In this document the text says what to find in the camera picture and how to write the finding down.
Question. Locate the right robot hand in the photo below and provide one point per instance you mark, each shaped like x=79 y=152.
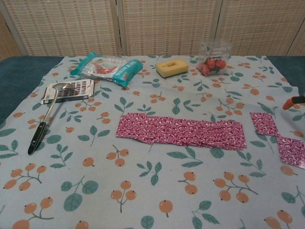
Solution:
x=295 y=100

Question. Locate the maroon patterned diamond tile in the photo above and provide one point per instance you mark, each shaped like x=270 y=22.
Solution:
x=292 y=152
x=265 y=123

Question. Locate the flattened printed card box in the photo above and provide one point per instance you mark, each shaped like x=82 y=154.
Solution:
x=78 y=91

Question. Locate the woven folding screen panel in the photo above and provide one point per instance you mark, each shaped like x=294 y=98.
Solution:
x=171 y=26
x=66 y=26
x=262 y=23

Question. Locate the red toy tomato bunch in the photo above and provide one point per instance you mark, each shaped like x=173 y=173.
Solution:
x=212 y=65

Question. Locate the pink patterned folded cloth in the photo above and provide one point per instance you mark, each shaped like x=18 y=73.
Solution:
x=176 y=130

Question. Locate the yellow sponge with dark base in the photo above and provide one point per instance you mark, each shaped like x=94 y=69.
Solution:
x=172 y=68

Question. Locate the light blue fruit-print tablecloth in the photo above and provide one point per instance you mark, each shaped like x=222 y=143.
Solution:
x=152 y=181

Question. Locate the teal and clear snack bag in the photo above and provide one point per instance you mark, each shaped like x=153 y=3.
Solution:
x=121 y=72

